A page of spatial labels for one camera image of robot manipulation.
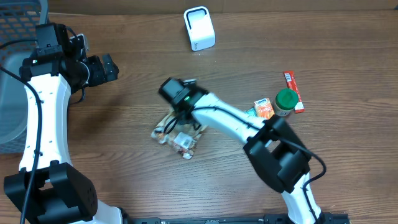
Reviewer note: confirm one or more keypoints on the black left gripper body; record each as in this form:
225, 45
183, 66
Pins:
96, 74

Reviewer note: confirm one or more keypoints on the beige dried food bag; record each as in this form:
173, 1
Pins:
183, 138

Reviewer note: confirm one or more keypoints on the teal snack packet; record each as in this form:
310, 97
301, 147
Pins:
251, 112

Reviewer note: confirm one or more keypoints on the orange snack packet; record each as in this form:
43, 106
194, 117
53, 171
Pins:
264, 108

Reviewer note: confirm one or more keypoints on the green lid jar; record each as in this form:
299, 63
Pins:
284, 102

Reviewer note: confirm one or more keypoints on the red stick snack packet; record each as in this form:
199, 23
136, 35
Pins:
291, 84

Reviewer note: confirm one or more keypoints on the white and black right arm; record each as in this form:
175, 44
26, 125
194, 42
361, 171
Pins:
276, 153

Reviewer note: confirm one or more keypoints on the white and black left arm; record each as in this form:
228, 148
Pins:
47, 188

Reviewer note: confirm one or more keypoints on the white barcode scanner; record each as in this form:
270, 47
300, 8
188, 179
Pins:
200, 28

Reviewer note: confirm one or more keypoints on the grey plastic mesh basket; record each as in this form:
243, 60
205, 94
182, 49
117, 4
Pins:
18, 21

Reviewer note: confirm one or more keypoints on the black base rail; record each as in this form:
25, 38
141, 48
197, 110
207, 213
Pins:
329, 218

